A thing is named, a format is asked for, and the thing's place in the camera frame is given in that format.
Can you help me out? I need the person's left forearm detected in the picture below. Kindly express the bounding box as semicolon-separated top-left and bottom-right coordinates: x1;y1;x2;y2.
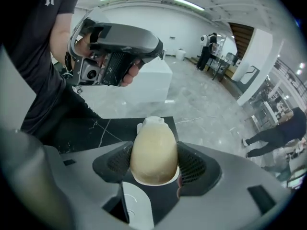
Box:
49;8;80;65

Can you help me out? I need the person's left hand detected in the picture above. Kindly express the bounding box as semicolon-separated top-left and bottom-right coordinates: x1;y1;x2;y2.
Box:
120;58;142;88

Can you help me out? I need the cluttered work desk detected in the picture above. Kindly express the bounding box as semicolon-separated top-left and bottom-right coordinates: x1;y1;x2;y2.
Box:
208;53;241;81

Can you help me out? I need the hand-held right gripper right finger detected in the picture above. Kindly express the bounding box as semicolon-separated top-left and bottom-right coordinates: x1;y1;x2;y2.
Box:
153;141;299;230

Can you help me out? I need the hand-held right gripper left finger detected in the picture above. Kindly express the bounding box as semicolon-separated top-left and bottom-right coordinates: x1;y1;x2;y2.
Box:
0;127;134;230

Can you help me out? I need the white bathtub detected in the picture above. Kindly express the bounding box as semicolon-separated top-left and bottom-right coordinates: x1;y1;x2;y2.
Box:
104;54;174;118

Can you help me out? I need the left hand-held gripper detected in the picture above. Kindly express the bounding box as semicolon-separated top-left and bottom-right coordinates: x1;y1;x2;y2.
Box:
67;17;165;87

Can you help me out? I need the person's black shirt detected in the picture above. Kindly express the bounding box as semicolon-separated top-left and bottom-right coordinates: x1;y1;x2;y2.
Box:
7;0;109;139

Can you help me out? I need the white sink basin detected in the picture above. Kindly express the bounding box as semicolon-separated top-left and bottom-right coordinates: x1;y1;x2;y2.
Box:
121;181;154;230

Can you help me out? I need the white backpack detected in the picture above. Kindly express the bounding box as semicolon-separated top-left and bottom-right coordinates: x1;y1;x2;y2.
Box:
200;34;212;46

